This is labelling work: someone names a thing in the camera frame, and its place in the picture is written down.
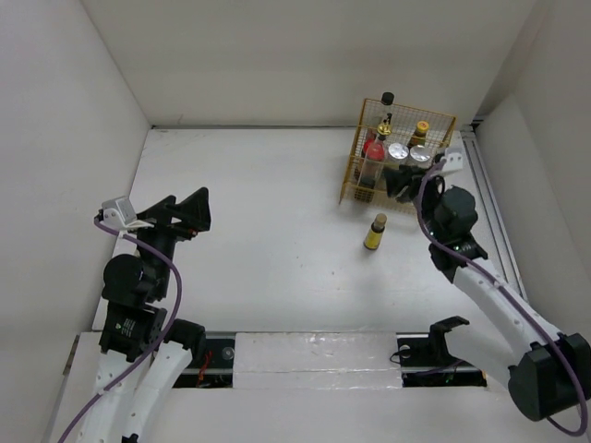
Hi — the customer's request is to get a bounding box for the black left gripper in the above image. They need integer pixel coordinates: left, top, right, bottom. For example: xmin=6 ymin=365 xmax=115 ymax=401
xmin=127 ymin=185 xmax=211 ymax=296

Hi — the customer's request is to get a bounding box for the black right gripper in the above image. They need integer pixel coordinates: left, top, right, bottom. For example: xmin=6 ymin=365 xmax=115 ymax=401
xmin=381 ymin=163 xmax=445 ymax=241

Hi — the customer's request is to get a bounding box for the silver lid salt shaker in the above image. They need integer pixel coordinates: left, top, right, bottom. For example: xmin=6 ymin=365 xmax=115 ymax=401
xmin=382 ymin=142 xmax=409 ymax=186

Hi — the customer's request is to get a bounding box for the clear gold spout oil bottle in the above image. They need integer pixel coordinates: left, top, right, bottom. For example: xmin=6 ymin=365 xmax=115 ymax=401
xmin=355 ymin=113 xmax=392 ymax=203

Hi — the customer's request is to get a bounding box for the silver lid spice shaker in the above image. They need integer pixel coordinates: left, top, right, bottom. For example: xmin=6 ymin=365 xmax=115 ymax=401
xmin=407 ymin=145 xmax=433 ymax=169

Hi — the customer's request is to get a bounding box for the red lid chili sauce jar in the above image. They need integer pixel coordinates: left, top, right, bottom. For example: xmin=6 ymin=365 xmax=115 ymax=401
xmin=356 ymin=137 xmax=386 ymax=188

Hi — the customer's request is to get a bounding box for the yellow cap red sauce bottle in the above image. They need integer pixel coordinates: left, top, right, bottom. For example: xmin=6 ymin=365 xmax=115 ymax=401
xmin=406 ymin=120 xmax=429 ymax=149

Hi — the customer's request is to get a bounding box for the small yellow label bottle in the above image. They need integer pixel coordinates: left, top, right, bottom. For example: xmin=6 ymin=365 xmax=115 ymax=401
xmin=363 ymin=213 xmax=387 ymax=250

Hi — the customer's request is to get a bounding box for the black cap vinegar bottle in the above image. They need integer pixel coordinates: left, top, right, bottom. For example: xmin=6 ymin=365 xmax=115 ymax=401
xmin=366 ymin=91 xmax=395 ymax=141

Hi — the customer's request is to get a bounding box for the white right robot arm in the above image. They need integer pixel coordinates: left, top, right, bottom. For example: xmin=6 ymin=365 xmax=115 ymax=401
xmin=384 ymin=162 xmax=590 ymax=437

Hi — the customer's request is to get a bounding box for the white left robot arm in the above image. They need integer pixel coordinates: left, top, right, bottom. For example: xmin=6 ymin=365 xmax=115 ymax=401
xmin=60 ymin=187 xmax=211 ymax=442

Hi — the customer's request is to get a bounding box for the gold wire mesh rack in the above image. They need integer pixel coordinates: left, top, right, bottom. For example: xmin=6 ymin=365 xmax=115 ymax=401
xmin=339 ymin=91 xmax=456 ymax=213

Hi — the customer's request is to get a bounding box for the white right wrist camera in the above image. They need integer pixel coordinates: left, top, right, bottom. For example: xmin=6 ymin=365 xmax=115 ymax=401
xmin=433 ymin=146 xmax=464 ymax=177

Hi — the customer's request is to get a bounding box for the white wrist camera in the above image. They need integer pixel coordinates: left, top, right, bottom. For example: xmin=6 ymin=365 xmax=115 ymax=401
xmin=433 ymin=146 xmax=464 ymax=177
xmin=99 ymin=196 xmax=138 ymax=231

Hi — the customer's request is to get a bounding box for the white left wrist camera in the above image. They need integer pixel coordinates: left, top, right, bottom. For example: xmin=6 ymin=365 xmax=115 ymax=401
xmin=99 ymin=196 xmax=138 ymax=231

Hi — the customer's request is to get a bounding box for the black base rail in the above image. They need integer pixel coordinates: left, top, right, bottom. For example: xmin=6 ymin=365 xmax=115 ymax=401
xmin=175 ymin=332 xmax=488 ymax=390

